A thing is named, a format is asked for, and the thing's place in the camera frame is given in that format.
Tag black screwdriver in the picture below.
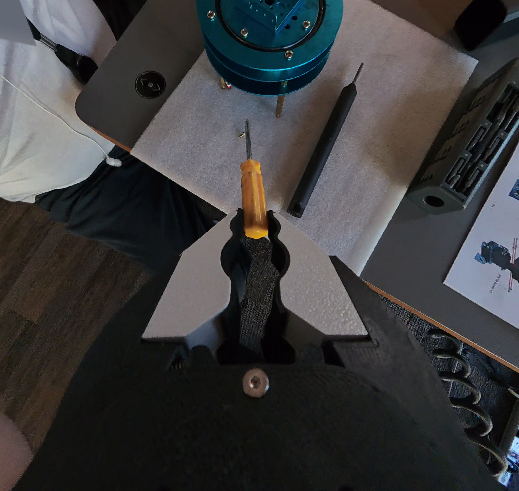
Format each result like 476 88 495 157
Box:
287 63 365 218

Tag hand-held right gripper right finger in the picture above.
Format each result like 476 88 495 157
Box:
269 210 370 363

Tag black lanyard strap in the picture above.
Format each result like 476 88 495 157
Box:
25 17 99 85

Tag yellow handled screwdriver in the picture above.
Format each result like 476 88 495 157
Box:
239 120 269 240

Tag black ribbed foam tray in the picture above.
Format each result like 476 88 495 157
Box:
406 58 519 217

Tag blue acrylic robot base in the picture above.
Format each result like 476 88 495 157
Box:
196 0 344 118

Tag black flat case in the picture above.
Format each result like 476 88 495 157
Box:
454 0 519 52

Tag white drawstring cord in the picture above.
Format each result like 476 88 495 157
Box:
0 73 123 168

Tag printed instruction booklet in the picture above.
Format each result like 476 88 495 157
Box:
444 142 519 330

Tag person's leg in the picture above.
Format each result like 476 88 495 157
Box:
36 145 228 276

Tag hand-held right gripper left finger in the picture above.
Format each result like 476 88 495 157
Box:
141 211 244 364

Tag person's white shirt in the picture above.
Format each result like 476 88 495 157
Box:
0 0 119 204

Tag black coiled cable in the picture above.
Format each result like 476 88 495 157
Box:
425 328 509 477

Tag round black desk button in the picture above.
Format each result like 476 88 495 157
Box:
135 70 167 101

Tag white foam sheet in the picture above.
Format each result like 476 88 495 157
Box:
131 0 480 277

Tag grey desk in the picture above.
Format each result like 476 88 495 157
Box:
75 0 519 374

